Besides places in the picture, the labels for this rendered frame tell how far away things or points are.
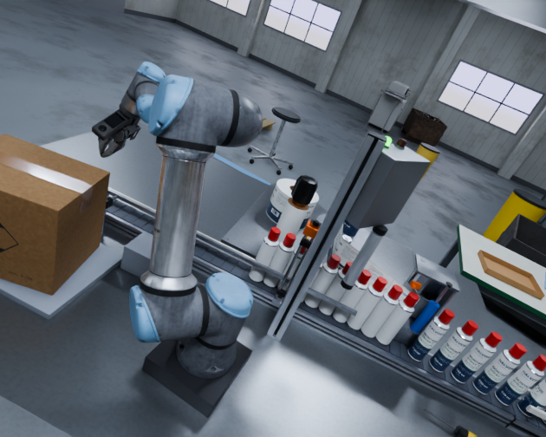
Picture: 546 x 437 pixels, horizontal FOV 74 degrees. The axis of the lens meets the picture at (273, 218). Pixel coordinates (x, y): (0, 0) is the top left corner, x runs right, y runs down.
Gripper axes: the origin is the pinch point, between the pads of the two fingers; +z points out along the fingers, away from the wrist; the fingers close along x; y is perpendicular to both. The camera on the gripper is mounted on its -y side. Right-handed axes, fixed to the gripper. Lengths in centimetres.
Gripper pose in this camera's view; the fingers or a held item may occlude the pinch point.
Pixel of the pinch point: (101, 154)
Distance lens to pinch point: 136.6
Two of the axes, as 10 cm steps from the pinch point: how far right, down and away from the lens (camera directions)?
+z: -6.3, 6.1, 4.8
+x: -7.3, -6.8, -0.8
